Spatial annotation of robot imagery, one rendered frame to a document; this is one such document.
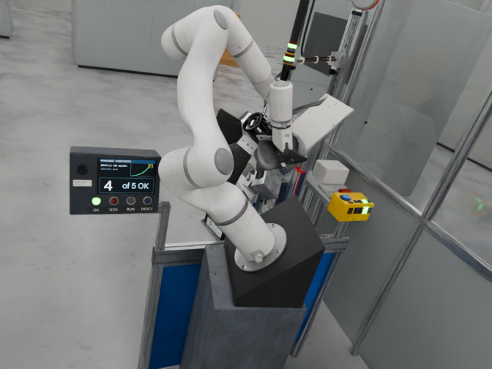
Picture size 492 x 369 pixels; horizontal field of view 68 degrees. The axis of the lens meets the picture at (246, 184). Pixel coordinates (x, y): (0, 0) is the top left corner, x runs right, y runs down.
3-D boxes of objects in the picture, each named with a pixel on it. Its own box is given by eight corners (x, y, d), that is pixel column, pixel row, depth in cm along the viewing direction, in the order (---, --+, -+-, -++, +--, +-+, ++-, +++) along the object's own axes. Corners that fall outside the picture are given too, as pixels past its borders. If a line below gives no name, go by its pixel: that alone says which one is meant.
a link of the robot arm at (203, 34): (200, 192, 106) (242, 186, 96) (167, 189, 97) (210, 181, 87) (197, 32, 113) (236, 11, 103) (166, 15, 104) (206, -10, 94)
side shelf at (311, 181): (327, 175, 238) (329, 170, 237) (360, 205, 210) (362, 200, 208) (296, 174, 228) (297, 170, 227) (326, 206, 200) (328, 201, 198)
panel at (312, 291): (296, 340, 204) (334, 249, 174) (296, 341, 204) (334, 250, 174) (146, 370, 171) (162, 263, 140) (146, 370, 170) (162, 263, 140)
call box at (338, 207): (353, 211, 172) (361, 192, 167) (366, 223, 164) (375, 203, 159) (325, 211, 165) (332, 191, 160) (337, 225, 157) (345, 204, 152)
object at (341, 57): (333, 65, 212) (338, 50, 208) (344, 69, 209) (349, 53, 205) (326, 65, 203) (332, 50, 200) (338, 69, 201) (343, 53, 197)
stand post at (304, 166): (261, 285, 254) (310, 133, 201) (266, 295, 247) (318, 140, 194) (255, 286, 252) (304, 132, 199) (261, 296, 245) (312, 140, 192)
